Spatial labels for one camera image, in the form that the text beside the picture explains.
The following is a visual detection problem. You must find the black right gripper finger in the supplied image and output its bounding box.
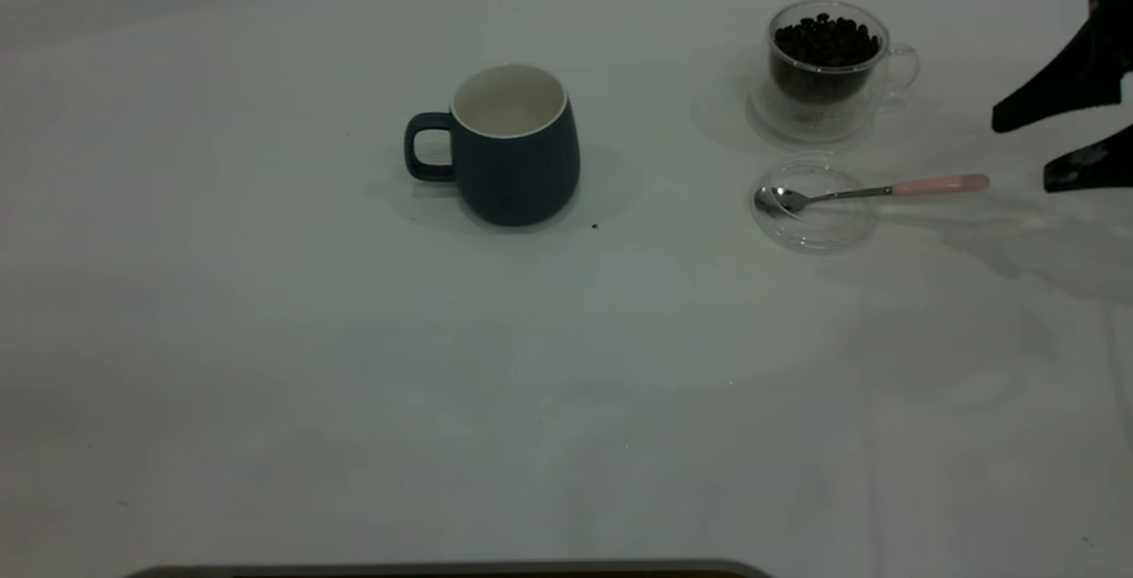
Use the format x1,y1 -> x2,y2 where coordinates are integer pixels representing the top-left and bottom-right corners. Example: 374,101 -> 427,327
1043,122 -> 1133,194
991,0 -> 1133,134

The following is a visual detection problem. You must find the metal spoon with pink handle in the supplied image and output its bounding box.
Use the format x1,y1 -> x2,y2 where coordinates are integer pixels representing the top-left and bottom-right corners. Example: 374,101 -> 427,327
754,173 -> 990,220

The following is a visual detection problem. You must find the pile of coffee beans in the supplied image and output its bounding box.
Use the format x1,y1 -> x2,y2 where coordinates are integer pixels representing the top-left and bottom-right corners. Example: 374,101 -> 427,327
770,14 -> 883,105

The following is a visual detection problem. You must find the clear glass saucer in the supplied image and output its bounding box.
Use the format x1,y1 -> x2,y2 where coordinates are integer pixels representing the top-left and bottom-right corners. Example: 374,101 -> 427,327
751,153 -> 882,255

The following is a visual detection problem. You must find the dark grey ceramic mug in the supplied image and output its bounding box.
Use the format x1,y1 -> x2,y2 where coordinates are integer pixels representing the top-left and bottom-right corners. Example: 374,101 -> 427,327
404,63 -> 582,227

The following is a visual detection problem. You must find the clear glass cup with handle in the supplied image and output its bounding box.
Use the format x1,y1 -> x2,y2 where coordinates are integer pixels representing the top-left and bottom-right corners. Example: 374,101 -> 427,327
751,0 -> 920,143

